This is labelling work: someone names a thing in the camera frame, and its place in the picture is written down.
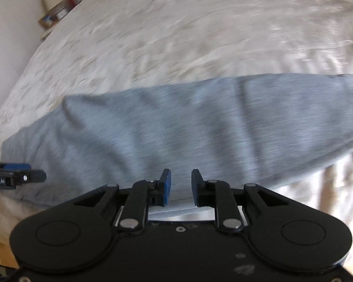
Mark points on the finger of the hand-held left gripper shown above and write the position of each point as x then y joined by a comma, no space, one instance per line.
16,166
32,177

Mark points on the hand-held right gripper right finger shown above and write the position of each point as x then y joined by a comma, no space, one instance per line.
195,188

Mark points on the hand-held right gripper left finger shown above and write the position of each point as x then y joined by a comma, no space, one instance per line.
166,188

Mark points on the grey pants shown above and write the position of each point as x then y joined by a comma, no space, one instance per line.
194,129

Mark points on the wooden bedside table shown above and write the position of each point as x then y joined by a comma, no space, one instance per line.
48,30

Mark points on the small box with blue print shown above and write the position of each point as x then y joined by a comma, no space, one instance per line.
49,20

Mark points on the white bed cover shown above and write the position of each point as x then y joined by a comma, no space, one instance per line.
176,35

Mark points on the small red item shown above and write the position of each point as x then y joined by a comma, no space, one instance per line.
69,0

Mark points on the wooden bed frame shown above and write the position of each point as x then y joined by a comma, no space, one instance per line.
3,252

